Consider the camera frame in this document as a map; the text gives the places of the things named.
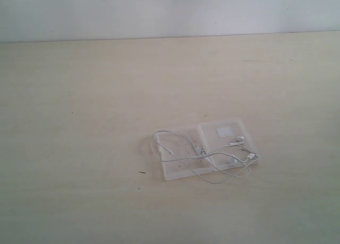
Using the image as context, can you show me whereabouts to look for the white wired earphones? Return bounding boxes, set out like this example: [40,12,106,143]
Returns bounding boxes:
[150,129,259,185]

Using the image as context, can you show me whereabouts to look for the clear plastic storage case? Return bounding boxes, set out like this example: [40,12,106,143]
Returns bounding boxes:
[150,118,259,184]

